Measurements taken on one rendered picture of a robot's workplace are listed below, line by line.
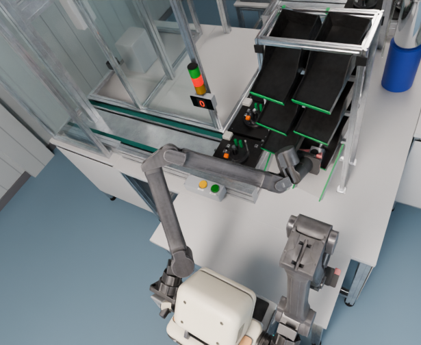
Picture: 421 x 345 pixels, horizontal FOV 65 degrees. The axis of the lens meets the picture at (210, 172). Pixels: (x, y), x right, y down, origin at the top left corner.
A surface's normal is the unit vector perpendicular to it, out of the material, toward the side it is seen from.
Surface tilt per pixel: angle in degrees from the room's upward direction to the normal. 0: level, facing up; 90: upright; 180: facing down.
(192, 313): 48
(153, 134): 0
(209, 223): 0
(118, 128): 0
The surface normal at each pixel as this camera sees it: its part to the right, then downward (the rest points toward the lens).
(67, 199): -0.24, -0.54
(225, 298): 0.15, -0.93
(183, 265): 0.11, 0.20
